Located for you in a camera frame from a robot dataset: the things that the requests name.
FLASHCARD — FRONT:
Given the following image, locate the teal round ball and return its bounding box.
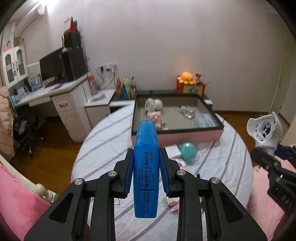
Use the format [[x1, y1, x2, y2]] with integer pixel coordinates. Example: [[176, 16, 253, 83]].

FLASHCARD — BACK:
[[180, 143, 197, 164]]

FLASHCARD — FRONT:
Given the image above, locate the white fan-shaped plastic device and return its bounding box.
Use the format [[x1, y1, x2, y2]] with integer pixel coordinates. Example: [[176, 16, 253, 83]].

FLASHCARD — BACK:
[[246, 111, 283, 157]]

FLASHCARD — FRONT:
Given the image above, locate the blue highlighter marker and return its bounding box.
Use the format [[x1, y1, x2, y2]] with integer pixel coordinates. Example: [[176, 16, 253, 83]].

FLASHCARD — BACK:
[[133, 120, 159, 218]]

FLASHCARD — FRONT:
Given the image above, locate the small pink brick figure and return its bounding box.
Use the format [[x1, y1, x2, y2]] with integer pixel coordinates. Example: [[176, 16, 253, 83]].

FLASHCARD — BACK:
[[166, 197, 180, 212]]

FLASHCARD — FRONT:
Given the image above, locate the cat-ear girl doll figurine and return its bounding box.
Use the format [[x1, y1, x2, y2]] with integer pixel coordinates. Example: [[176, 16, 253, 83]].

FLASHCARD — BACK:
[[147, 110, 169, 131]]

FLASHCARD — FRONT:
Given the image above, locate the clear plastic bag with metal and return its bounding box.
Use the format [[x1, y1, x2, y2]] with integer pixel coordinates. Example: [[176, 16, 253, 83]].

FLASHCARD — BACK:
[[180, 105, 195, 120]]

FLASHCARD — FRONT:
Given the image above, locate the clear dental flosser box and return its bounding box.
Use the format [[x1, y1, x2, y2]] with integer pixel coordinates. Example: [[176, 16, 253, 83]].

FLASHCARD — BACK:
[[195, 113, 218, 128]]

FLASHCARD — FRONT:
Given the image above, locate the white dog figurine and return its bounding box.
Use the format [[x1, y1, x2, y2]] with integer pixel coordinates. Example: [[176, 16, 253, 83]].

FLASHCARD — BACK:
[[144, 98, 163, 112]]

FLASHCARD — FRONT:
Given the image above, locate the pink pastel brick donut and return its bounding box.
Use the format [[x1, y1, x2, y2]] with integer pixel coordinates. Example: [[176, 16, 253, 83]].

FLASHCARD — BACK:
[[174, 159, 187, 170]]

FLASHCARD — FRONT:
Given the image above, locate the white power adapter plug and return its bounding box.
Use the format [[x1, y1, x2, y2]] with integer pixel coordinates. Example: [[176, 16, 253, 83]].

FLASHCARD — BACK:
[[165, 145, 182, 159]]

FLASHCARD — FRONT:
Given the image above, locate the pink blanket right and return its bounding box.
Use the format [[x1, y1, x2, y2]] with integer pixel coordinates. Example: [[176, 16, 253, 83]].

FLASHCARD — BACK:
[[247, 166, 288, 240]]

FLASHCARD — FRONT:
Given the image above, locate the round table striped cloth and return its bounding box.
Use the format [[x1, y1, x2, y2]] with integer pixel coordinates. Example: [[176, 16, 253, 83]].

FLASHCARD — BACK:
[[71, 105, 253, 240]]

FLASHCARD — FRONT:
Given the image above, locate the pink box with black rim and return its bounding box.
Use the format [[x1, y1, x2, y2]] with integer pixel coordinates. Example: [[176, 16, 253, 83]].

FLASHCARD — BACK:
[[131, 95, 224, 146]]

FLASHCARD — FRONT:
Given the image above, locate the white side cabinet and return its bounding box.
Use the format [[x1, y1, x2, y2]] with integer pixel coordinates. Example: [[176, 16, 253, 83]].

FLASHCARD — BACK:
[[84, 89, 115, 128]]

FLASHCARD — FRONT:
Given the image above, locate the black low tv stand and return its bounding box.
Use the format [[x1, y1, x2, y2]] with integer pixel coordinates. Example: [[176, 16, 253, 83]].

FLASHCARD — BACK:
[[109, 90, 213, 108]]

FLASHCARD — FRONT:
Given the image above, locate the snack bags group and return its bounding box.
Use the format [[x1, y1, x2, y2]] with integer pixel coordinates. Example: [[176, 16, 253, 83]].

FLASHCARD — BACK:
[[115, 76, 137, 100]]

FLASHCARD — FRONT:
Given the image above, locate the orange lid water bottle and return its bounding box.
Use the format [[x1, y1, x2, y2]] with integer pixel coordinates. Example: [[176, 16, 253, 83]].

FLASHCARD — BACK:
[[88, 74, 98, 96]]

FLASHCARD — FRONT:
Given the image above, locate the white desk with drawers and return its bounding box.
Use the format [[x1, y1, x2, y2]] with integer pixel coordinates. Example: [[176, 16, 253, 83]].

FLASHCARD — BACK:
[[15, 74, 92, 142]]

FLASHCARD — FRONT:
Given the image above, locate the orange octopus plush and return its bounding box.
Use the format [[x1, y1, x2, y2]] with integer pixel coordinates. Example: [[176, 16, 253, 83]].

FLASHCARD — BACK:
[[177, 72, 195, 85]]

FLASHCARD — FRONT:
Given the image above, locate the pink bed cushion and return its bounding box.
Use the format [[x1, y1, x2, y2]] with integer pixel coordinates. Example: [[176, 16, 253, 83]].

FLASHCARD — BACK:
[[0, 165, 50, 240]]

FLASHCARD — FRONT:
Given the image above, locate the black computer tower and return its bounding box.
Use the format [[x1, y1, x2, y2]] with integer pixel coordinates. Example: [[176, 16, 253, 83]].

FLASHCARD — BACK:
[[61, 48, 87, 82]]

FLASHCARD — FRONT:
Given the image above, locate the black computer monitor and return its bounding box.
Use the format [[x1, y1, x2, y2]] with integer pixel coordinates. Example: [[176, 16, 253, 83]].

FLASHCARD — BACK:
[[39, 48, 63, 80]]

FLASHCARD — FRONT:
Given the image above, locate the black speaker box on tower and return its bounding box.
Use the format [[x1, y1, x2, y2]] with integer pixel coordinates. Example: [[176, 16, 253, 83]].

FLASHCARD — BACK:
[[63, 31, 81, 49]]

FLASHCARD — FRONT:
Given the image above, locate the white air conditioner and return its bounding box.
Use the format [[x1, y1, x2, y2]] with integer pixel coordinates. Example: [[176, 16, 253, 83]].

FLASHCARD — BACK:
[[15, 4, 46, 37]]

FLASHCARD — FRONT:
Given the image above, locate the wall power outlet strip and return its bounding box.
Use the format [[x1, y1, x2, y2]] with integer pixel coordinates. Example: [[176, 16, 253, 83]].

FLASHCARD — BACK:
[[98, 62, 118, 71]]

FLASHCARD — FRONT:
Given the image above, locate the white wall cabinet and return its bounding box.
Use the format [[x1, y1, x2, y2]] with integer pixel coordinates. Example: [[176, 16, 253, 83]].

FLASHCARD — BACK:
[[2, 45, 29, 89]]

